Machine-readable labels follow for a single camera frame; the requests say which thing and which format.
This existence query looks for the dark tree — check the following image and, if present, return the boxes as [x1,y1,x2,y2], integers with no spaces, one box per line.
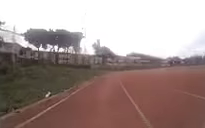
[91,39,117,64]

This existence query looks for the tall thin pole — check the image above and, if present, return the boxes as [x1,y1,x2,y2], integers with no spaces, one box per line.
[81,11,88,54]

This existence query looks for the low distant buildings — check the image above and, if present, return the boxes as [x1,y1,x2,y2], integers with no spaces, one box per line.
[114,51,205,66]

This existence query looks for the group of dark trees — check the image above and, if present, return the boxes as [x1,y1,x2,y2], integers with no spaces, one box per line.
[23,28,84,54]

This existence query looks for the small white litter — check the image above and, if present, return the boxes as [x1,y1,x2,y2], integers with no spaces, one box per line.
[44,91,52,99]

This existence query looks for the pale kerb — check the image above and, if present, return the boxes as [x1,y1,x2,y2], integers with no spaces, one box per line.
[0,78,101,122]

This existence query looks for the building with pale roof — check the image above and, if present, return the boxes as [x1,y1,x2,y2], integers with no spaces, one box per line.
[0,28,38,66]

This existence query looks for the long grey wall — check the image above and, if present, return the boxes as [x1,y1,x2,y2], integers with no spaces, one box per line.
[18,48,104,66]

